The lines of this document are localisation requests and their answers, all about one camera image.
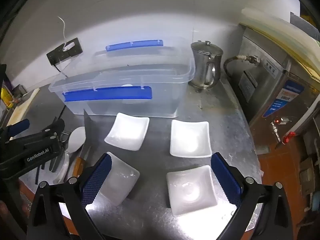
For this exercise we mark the stainless steel kettle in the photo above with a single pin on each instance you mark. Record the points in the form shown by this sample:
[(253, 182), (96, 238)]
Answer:
[(202, 65)]

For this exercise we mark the clear plastic lid blue latch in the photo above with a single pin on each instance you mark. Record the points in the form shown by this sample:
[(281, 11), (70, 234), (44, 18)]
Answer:
[(135, 45)]

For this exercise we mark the metal tap red lever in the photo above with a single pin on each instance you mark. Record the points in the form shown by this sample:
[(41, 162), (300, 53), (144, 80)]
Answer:
[(288, 137)]

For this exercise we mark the stainless steel machine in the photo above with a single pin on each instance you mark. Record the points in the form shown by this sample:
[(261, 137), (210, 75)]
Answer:
[(265, 85)]

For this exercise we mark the white square dish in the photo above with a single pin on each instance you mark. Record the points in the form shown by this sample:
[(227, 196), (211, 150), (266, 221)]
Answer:
[(127, 135), (191, 190), (121, 177), (190, 138)]

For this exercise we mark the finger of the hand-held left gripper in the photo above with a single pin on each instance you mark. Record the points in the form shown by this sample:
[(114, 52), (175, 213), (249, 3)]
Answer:
[(55, 127), (18, 127)]

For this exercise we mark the white ceramic spoon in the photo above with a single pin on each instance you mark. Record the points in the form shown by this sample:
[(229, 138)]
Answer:
[(76, 138), (63, 167)]

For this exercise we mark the black power strip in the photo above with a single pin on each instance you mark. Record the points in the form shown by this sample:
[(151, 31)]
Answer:
[(75, 52)]

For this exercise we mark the clear plastic storage box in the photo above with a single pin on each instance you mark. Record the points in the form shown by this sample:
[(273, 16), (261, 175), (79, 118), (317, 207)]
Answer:
[(162, 100)]

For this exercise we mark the pale cutting board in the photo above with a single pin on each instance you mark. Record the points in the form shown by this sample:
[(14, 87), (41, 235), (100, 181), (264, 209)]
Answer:
[(22, 107)]

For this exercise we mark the yellow object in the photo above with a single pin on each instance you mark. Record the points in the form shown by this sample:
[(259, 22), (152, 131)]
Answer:
[(4, 96)]

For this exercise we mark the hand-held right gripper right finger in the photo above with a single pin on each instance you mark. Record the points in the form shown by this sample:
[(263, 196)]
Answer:
[(226, 180)]

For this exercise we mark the metal peeler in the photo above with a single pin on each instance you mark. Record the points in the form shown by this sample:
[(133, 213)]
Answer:
[(64, 140)]

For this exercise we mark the stack of pale cutting boards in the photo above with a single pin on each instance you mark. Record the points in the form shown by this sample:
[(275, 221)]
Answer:
[(280, 30)]

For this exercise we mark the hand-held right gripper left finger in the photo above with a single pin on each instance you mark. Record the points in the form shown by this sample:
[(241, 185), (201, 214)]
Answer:
[(96, 180)]

